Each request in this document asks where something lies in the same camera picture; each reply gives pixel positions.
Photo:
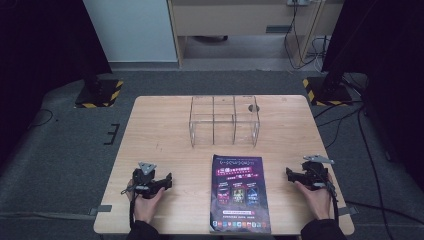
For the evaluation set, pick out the white cabinet panel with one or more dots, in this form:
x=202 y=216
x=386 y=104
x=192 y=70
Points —
x=133 y=30

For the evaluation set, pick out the person's right hand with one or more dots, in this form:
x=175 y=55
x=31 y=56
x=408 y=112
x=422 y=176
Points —
x=316 y=201

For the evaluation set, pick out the light wooden desk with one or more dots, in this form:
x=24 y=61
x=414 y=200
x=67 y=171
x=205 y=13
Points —
x=240 y=20

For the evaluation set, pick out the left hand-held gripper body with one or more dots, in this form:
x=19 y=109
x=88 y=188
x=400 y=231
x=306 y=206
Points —
x=144 y=181

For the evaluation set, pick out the person's left hand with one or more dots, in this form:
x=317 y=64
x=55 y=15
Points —
x=146 y=206

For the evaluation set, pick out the black curtain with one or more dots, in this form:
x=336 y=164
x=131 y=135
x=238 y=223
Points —
x=43 y=46
x=383 y=50

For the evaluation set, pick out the grey tape strip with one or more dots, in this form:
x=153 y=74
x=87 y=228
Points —
x=100 y=209
x=348 y=210

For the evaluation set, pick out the purple magazine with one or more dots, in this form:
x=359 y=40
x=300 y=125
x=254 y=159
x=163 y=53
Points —
x=239 y=195

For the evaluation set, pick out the clear acrylic file rack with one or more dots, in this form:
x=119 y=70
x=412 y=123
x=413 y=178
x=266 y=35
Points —
x=224 y=121

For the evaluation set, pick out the striped black stand base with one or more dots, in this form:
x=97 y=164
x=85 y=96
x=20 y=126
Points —
x=98 y=95
x=328 y=93

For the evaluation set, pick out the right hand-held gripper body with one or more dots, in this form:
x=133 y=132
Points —
x=315 y=175

